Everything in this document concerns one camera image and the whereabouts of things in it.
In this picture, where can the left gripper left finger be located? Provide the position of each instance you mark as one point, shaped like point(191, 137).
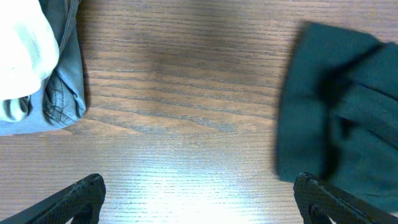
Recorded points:
point(79, 203)

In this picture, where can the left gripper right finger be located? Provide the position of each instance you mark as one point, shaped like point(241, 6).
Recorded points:
point(322, 203)

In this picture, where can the black t-shirt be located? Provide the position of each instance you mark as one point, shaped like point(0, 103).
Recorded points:
point(338, 113)

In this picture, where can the khaki folded garment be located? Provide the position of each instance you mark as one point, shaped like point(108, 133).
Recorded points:
point(60, 101)

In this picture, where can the white folded shirt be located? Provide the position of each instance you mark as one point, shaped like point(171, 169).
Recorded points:
point(29, 53)

